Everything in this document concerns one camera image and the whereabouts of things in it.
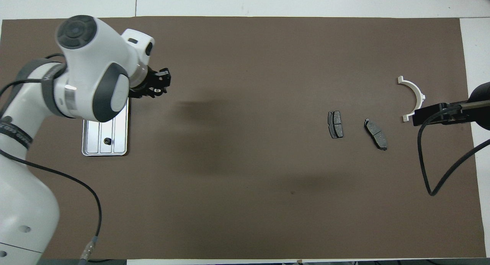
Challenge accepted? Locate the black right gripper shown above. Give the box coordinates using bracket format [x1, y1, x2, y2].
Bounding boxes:
[413, 81, 490, 131]

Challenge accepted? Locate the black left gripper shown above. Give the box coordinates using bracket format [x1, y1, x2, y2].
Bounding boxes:
[129, 68, 172, 99]

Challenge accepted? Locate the silver metal tray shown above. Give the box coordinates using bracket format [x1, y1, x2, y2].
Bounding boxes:
[82, 98, 130, 157]

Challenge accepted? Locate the long dark brake pad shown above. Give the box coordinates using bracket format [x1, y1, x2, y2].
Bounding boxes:
[364, 118, 388, 151]

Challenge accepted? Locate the brown table mat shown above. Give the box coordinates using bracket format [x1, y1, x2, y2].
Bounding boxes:
[0, 16, 487, 260]

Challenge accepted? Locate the short dark brake pad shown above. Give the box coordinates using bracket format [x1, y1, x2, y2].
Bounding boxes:
[328, 111, 344, 139]

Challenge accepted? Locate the white semicircular bracket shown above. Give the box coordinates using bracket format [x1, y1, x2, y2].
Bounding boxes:
[397, 76, 426, 123]

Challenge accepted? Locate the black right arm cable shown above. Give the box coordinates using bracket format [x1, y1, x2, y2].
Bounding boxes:
[417, 104, 490, 197]

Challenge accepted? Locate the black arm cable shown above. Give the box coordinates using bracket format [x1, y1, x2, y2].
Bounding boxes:
[417, 104, 490, 197]
[0, 52, 103, 265]

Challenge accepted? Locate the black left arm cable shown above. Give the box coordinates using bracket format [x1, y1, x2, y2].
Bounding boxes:
[0, 52, 103, 265]

